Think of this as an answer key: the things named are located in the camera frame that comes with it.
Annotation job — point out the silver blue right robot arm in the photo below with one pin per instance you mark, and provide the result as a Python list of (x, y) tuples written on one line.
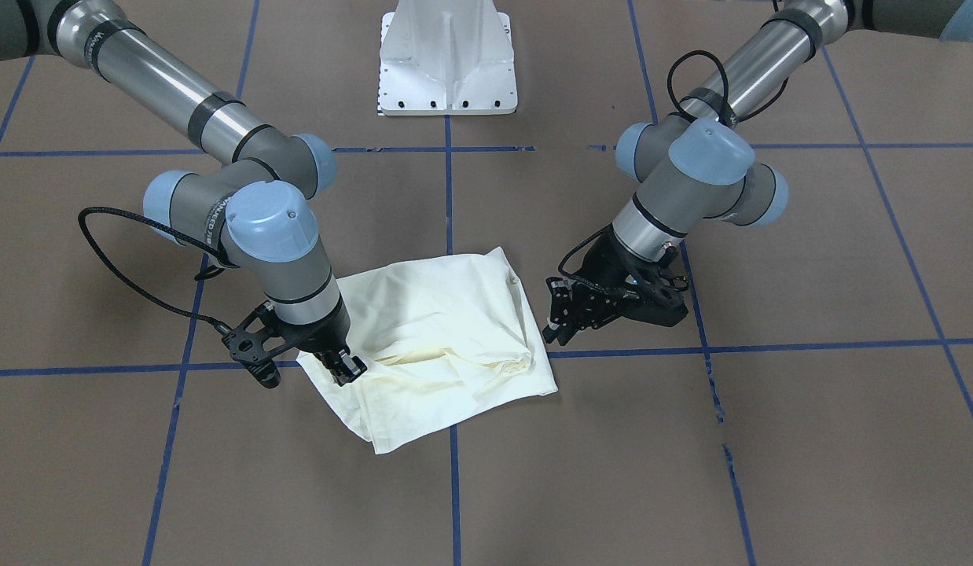
[(252, 213)]

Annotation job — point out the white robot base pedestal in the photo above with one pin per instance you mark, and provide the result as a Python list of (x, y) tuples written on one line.
[(446, 58)]

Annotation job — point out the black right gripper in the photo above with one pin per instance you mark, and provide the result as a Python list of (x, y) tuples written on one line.
[(323, 333)]

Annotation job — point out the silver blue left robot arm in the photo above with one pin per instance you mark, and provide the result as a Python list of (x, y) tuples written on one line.
[(692, 165)]

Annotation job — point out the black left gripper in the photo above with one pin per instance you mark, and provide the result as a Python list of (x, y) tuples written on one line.
[(607, 265)]

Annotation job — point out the cream white long-sleeve shirt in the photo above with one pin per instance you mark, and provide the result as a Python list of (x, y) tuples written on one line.
[(443, 339)]

